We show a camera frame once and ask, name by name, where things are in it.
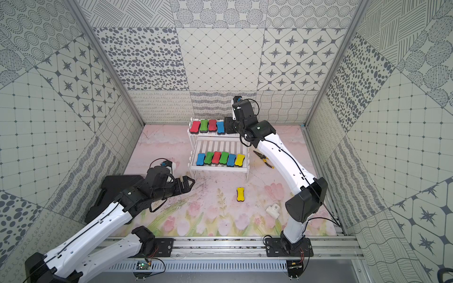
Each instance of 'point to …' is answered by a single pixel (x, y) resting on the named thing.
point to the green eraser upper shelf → (203, 127)
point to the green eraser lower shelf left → (209, 155)
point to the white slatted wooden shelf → (211, 150)
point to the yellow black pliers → (264, 158)
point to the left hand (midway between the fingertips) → (187, 180)
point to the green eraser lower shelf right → (224, 157)
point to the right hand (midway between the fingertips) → (230, 124)
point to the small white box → (273, 210)
